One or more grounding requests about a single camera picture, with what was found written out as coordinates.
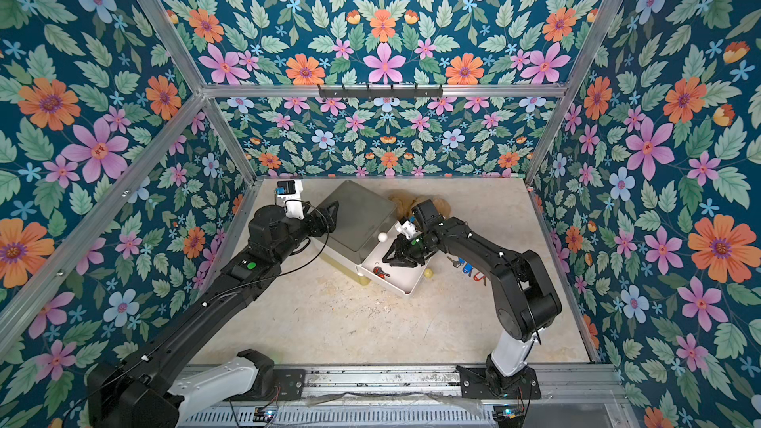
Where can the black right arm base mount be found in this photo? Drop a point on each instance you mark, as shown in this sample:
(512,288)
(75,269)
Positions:
(487,382)

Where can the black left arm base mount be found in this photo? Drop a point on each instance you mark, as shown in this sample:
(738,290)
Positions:
(271,380)

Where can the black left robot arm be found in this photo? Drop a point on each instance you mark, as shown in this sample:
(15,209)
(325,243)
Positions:
(144,389)

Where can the white drawer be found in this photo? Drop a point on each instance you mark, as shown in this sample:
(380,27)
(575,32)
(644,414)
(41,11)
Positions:
(403,280)

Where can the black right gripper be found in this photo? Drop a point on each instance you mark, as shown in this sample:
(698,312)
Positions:
(410,247)

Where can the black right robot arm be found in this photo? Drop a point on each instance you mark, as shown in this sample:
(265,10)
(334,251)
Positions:
(526,301)

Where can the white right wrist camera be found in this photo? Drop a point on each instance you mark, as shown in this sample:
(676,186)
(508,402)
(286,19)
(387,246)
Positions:
(406,229)

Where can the white yellow drawer cabinet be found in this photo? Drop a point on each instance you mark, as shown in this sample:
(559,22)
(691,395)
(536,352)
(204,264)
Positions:
(345,266)

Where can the aluminium front rail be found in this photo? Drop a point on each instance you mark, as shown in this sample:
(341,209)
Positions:
(573,395)

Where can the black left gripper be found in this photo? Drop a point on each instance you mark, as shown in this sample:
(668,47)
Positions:
(326,225)

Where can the brown teddy bear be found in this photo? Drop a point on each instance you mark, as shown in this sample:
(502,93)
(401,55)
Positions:
(405,201)

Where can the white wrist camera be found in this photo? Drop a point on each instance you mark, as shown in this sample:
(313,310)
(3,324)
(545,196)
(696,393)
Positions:
(406,229)
(288,196)

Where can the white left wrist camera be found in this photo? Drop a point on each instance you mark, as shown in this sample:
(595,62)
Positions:
(288,196)

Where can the black hook rail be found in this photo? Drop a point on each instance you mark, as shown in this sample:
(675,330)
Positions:
(402,92)

